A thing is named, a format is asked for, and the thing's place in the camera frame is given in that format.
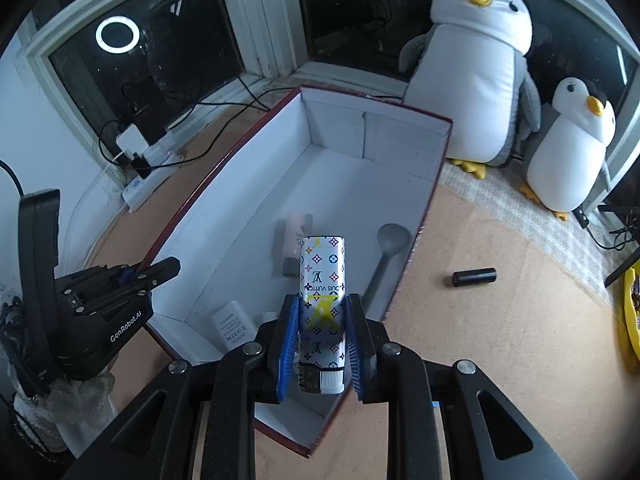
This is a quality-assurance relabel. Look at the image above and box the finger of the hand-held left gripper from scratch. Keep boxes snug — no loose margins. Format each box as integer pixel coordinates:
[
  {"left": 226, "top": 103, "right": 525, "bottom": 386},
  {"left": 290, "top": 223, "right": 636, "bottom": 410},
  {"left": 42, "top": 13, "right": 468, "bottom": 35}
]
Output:
[
  {"left": 57, "top": 263, "right": 139, "bottom": 293},
  {"left": 70, "top": 256, "right": 182, "bottom": 313}
]

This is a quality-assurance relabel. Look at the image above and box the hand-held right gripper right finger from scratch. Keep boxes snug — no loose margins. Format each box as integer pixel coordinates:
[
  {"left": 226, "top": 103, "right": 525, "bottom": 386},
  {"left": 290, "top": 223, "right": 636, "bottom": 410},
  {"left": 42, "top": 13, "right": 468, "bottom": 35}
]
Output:
[{"left": 342, "top": 292, "right": 578, "bottom": 480}]

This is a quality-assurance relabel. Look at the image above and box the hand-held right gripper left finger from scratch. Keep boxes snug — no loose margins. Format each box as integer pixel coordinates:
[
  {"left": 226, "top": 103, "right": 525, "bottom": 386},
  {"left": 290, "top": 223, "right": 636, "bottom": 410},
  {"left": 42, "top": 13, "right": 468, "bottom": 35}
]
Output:
[{"left": 60, "top": 294, "right": 303, "bottom": 480}]

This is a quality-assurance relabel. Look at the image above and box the white patterned lighter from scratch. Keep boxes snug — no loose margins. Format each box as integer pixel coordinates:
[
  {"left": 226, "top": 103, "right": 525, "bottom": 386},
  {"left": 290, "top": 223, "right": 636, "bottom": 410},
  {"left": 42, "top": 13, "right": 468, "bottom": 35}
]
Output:
[{"left": 297, "top": 235, "right": 347, "bottom": 395}]

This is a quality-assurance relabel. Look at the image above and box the grey spoon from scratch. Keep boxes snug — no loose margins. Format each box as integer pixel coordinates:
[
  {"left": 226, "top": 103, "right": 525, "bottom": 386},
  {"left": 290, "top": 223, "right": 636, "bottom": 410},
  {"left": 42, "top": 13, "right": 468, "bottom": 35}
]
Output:
[{"left": 360, "top": 223, "right": 413, "bottom": 311}]

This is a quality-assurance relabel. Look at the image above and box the pink tube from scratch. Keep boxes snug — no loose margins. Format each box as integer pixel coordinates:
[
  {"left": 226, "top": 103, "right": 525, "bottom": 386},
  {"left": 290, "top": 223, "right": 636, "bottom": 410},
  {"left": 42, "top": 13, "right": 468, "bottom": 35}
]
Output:
[{"left": 281, "top": 212, "right": 314, "bottom": 277}]

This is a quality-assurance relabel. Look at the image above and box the white cardboard box dark-red rim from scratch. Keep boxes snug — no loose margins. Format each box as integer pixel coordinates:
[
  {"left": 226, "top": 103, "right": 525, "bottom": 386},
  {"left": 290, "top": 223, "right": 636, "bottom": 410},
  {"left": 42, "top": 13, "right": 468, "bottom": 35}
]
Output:
[{"left": 145, "top": 86, "right": 455, "bottom": 458}]

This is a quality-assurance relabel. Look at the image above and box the person's left hand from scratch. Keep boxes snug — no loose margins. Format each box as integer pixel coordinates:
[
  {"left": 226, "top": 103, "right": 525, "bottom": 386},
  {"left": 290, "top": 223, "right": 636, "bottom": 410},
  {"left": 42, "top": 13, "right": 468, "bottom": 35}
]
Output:
[{"left": 12, "top": 365, "right": 118, "bottom": 458}]

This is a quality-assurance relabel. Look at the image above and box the white power adapter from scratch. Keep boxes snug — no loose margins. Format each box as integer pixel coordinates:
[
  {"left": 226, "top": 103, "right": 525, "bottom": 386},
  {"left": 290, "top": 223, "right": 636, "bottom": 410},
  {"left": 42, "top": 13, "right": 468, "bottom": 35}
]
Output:
[{"left": 210, "top": 301, "right": 257, "bottom": 355}]

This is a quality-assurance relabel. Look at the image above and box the white power strip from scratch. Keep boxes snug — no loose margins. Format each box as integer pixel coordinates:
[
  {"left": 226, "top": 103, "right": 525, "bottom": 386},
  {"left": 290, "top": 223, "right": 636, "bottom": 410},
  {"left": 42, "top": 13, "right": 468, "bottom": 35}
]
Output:
[{"left": 122, "top": 147, "right": 183, "bottom": 213}]

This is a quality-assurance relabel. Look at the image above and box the small black plug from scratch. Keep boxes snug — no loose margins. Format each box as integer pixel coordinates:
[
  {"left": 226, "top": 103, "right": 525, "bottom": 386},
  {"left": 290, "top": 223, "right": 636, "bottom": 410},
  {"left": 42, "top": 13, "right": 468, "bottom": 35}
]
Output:
[{"left": 127, "top": 154, "right": 153, "bottom": 179}]

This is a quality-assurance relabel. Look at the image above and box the cork desk mat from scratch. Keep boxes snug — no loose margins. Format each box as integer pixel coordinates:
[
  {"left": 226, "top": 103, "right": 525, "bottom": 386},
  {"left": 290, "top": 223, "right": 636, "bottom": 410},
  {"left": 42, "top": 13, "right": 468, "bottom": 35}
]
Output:
[{"left": 82, "top": 105, "right": 636, "bottom": 480}]

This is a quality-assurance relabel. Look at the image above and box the black cylinder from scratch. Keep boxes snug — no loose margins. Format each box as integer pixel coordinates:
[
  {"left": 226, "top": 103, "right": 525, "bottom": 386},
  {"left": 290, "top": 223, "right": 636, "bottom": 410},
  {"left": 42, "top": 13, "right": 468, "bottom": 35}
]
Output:
[{"left": 452, "top": 267, "right": 497, "bottom": 288}]

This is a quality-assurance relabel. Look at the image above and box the pale checked cloth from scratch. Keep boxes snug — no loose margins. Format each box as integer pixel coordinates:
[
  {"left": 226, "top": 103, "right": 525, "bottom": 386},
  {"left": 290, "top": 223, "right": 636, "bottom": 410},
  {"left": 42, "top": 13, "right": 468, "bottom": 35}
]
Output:
[{"left": 435, "top": 160, "right": 616, "bottom": 306}]

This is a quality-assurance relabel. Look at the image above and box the yellow plastic object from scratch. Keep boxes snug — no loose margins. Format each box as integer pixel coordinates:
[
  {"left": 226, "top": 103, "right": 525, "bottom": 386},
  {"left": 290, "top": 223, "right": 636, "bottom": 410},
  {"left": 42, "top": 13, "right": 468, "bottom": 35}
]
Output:
[{"left": 617, "top": 267, "right": 640, "bottom": 376}]

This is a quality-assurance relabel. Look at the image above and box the small penguin plush toy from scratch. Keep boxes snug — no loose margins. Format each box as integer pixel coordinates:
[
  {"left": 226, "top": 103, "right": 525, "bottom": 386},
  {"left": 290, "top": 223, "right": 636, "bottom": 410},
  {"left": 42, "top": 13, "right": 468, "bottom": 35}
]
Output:
[{"left": 518, "top": 76, "right": 617, "bottom": 222}]

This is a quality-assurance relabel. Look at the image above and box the large penguin plush toy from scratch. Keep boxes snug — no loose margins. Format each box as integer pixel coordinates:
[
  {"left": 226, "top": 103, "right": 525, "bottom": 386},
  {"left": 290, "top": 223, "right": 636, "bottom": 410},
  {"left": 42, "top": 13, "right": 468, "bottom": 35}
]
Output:
[{"left": 398, "top": 0, "right": 543, "bottom": 180}]

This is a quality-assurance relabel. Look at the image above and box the white wall charger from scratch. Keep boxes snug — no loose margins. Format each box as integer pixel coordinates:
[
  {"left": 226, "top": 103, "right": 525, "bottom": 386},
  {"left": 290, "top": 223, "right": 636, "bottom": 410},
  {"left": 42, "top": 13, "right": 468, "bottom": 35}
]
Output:
[{"left": 116, "top": 127, "right": 148, "bottom": 157}]

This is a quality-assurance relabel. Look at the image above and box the black cable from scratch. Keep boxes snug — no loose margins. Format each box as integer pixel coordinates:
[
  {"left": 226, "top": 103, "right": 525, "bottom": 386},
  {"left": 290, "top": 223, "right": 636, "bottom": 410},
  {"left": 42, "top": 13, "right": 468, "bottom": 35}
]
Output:
[
  {"left": 97, "top": 75, "right": 271, "bottom": 171},
  {"left": 165, "top": 87, "right": 301, "bottom": 128},
  {"left": 575, "top": 207, "right": 640, "bottom": 252}
]

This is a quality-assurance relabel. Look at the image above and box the black wall charger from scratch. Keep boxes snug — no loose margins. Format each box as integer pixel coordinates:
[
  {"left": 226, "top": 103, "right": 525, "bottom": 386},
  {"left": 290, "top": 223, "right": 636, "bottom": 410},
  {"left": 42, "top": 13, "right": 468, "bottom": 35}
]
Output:
[{"left": 131, "top": 107, "right": 168, "bottom": 143}]

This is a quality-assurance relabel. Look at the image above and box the white window frame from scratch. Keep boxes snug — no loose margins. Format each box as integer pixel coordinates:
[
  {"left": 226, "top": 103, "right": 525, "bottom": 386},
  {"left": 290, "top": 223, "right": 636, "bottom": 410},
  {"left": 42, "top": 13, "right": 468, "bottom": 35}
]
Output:
[{"left": 25, "top": 0, "right": 640, "bottom": 211}]

